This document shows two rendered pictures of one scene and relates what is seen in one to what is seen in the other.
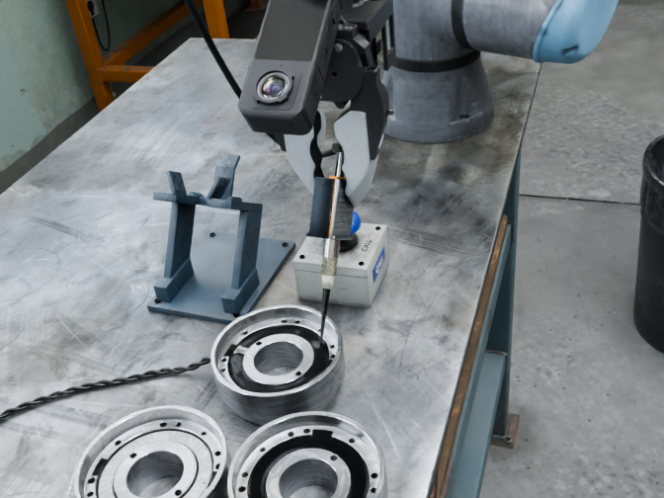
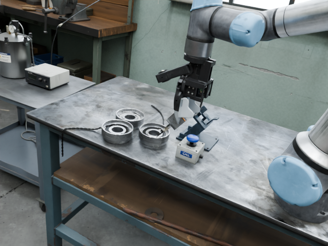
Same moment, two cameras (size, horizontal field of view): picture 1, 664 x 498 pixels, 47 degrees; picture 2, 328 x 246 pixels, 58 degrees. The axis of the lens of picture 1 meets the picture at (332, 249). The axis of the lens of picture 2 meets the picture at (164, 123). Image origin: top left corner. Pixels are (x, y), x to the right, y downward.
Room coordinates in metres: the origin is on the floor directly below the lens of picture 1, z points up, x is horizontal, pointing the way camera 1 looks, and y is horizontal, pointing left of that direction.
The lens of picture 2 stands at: (0.49, -0.82, 1.33)
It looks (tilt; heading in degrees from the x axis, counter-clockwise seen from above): 27 degrees down; 91
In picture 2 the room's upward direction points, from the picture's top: 9 degrees clockwise
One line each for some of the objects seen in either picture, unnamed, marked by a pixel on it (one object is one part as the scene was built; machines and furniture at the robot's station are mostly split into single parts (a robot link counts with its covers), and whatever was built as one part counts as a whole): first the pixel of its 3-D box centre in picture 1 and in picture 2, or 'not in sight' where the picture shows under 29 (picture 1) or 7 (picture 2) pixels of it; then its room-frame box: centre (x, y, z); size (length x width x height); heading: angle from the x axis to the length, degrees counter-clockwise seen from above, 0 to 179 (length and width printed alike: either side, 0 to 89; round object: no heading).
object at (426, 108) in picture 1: (433, 80); (307, 189); (0.90, -0.15, 0.85); 0.15 x 0.15 x 0.10
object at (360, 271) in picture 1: (345, 257); (192, 150); (0.59, -0.01, 0.82); 0.08 x 0.07 x 0.05; 158
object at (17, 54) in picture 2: not in sight; (28, 51); (-0.31, 0.70, 0.83); 0.41 x 0.19 x 0.30; 162
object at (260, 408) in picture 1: (280, 366); (153, 134); (0.45, 0.05, 0.82); 0.10 x 0.10 x 0.04
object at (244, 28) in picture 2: not in sight; (240, 27); (0.63, -0.07, 1.23); 0.11 x 0.11 x 0.08; 49
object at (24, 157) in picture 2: not in sight; (28, 131); (-0.34, 0.68, 0.34); 0.67 x 0.46 x 0.68; 162
